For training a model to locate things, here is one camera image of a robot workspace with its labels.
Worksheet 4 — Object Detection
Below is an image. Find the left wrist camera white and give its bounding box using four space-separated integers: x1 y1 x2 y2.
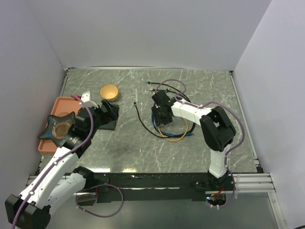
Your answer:
81 91 98 108

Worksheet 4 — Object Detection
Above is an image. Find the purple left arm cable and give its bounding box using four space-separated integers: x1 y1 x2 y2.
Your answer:
11 94 124 229

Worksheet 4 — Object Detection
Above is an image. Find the pink plastic tray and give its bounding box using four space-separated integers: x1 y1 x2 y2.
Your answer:
38 97 81 155

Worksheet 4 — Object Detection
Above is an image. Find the dark blue star dish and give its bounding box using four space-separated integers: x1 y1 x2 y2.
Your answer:
38 112 75 146

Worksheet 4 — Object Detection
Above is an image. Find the yellow wooden bowl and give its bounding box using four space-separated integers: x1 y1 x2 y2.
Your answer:
99 84 119 102

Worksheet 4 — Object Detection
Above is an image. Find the black network switch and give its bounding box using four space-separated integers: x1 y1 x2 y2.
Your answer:
98 104 119 131

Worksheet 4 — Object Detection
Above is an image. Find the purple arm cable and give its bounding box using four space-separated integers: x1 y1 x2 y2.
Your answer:
11 94 124 229
154 79 245 209

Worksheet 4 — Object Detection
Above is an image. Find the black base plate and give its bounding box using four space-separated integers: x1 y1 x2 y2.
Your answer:
81 172 234 203

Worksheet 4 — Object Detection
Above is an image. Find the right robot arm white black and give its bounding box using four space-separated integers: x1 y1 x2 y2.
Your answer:
152 91 236 190

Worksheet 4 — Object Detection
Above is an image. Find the yellow ethernet cable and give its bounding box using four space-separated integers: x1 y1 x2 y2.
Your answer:
158 116 189 142

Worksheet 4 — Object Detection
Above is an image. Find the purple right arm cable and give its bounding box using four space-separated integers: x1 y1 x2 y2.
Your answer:
154 79 245 209

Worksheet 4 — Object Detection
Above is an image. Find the aluminium frame rail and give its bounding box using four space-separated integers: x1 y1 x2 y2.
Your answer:
234 173 275 193

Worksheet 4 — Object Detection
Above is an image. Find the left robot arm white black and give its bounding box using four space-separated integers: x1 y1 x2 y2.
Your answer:
5 99 118 229

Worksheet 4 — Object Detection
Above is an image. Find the blue ethernet cable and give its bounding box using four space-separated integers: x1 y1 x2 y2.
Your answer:
151 104 194 138

